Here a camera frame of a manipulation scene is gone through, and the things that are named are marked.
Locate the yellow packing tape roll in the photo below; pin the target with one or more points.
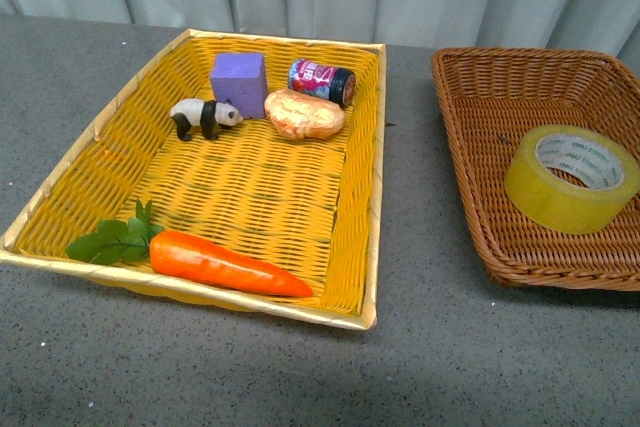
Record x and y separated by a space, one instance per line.
570 179

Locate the brown wicker basket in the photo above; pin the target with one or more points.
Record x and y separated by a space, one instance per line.
489 98

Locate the toy panda figure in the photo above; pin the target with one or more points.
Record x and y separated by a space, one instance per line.
194 112

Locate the small red labelled jar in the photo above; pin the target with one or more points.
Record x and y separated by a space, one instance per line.
335 84

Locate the toy bread loaf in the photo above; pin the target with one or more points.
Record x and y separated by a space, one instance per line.
297 116

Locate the toy orange carrot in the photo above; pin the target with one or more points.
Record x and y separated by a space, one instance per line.
182 255

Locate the yellow woven basket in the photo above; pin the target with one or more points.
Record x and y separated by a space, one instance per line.
312 207

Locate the purple foam block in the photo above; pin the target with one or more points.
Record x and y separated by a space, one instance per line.
239 78

